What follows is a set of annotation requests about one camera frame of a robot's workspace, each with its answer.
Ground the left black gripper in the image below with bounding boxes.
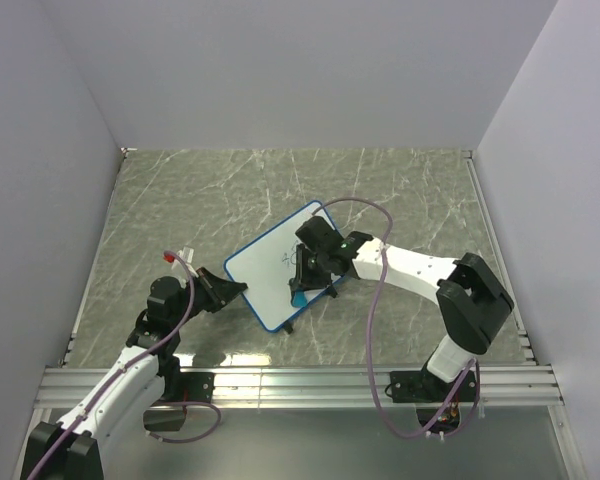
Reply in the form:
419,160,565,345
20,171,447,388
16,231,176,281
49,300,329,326
171,266,246,329

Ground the blue whiteboard eraser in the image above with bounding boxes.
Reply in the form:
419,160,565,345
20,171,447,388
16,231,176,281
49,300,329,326
291,291,308,309

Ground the blue framed small whiteboard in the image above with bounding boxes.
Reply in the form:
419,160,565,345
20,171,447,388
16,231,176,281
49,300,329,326
224,200,336,333

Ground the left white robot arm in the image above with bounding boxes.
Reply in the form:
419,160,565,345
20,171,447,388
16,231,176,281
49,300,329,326
20,267,248,479

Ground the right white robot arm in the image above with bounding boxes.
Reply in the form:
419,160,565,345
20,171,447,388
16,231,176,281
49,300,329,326
289,227,514,403

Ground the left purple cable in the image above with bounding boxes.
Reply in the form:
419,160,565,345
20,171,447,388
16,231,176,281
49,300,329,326
27,248,225,480

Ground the purple cable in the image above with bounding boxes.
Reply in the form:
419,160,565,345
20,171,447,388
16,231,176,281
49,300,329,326
312,197,482,441
27,248,225,480

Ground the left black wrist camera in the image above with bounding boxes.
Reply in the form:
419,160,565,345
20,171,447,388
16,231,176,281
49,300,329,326
147,276,187,318

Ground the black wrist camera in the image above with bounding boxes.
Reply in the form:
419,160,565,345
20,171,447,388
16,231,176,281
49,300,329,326
295,215,344,253
147,276,187,318

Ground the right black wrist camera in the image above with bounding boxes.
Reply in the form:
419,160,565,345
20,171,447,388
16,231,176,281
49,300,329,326
295,215,344,253

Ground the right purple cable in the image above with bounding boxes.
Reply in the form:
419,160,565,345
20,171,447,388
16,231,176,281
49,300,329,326
312,197,482,441

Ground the right aluminium side rail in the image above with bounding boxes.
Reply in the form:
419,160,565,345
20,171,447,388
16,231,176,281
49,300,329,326
461,150,538,365

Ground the aluminium front rail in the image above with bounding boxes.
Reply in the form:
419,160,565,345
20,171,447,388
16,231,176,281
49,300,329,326
27,362,587,479

